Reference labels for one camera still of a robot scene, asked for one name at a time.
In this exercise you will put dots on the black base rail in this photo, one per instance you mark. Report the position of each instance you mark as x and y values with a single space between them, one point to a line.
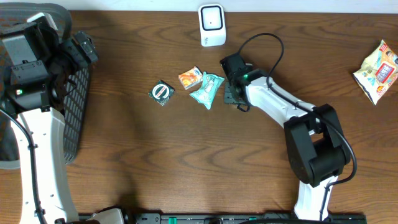
116 215

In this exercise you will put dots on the light green snack packet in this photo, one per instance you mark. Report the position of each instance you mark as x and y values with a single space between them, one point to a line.
207 92

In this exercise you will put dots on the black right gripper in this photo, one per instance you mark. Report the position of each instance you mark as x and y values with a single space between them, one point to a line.
227 96

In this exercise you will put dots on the white barcode scanner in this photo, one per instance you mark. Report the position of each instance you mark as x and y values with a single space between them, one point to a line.
212 25

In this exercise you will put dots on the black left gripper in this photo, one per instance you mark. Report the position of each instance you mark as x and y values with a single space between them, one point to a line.
83 45

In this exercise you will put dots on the yellow snack packet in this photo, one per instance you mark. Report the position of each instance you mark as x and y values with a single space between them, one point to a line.
378 72

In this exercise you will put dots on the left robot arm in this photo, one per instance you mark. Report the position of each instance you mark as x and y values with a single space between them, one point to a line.
34 93

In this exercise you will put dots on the orange snack packet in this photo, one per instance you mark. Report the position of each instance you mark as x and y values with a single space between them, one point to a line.
191 77

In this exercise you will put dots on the grey plastic mesh basket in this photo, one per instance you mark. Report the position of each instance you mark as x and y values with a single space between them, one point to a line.
13 13

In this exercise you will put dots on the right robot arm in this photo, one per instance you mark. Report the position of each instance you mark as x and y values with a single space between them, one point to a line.
316 147

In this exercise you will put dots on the dark snack packet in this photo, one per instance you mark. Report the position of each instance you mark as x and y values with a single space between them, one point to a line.
162 92

